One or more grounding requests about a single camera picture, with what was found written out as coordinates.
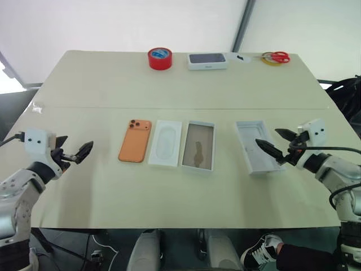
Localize yellow tape roll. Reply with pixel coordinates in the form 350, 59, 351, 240
260, 51, 281, 67

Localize white card with black piece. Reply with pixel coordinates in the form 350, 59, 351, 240
227, 52, 252, 64

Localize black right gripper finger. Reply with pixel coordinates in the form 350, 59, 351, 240
254, 138, 285, 165
275, 128, 297, 141

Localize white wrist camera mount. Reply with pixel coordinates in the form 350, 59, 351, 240
24, 128, 63, 181
294, 118, 325, 170

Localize white phone tray insert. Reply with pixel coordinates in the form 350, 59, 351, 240
147, 119, 183, 169

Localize black and white sneaker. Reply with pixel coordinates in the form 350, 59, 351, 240
240, 233, 284, 270

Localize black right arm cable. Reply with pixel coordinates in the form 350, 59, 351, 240
288, 139, 361, 210

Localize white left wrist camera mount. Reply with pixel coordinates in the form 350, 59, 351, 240
24, 128, 63, 181

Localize grey rounded robot leg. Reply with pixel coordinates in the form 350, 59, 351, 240
126, 229, 162, 271
206, 234, 244, 271

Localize white phone box lid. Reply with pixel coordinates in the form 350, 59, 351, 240
235, 120, 287, 176

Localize grey diagonal pole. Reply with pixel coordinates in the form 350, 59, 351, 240
231, 0, 257, 53

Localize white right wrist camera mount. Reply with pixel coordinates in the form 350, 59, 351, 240
294, 118, 325, 170

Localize closed white phone box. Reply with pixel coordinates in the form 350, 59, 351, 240
187, 52, 228, 71

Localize person's dark trouser leg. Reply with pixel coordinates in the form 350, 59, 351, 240
275, 243, 342, 271

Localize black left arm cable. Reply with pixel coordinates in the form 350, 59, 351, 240
0, 132, 27, 147

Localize red tape roll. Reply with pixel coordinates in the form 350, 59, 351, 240
147, 47, 173, 71

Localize orange smartphone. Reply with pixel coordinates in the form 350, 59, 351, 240
117, 119, 153, 164

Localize red handled scissors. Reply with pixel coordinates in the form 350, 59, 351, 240
253, 51, 291, 64

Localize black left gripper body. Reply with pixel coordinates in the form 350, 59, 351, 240
50, 147, 78, 176

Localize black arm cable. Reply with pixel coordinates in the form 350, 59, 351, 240
288, 139, 361, 210
0, 132, 27, 147

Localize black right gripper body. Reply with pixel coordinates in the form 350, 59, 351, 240
281, 131, 310, 168

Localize white box base brown inside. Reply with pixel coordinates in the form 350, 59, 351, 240
180, 120, 217, 173

